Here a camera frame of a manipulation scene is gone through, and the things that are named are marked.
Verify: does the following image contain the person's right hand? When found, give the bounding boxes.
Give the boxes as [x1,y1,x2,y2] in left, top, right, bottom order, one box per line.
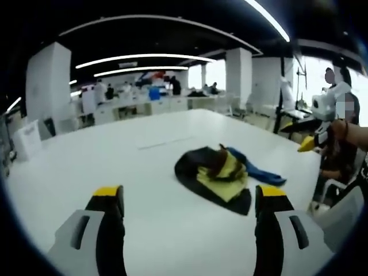
[327,119,346,143]

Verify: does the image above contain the black yellow blue garment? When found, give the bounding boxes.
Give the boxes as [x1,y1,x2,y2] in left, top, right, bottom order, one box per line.
[174,143,288,217]

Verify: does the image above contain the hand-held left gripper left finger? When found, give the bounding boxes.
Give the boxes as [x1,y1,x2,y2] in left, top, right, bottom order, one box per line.
[47,185,126,276]

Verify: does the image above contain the white office chair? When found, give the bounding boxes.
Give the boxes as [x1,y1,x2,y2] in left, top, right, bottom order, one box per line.
[312,172,366,255]

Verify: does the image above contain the long ceiling light strip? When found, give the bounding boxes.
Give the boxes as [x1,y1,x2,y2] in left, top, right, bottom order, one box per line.
[249,0,291,43]

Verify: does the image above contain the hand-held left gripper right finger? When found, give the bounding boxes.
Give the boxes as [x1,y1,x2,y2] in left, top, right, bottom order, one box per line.
[254,185,336,276]

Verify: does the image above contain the black metal stand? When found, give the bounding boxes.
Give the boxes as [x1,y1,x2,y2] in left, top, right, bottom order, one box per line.
[273,56,287,135]

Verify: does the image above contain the white sign box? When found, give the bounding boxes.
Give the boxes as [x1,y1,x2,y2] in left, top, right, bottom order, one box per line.
[12,120,43,162]

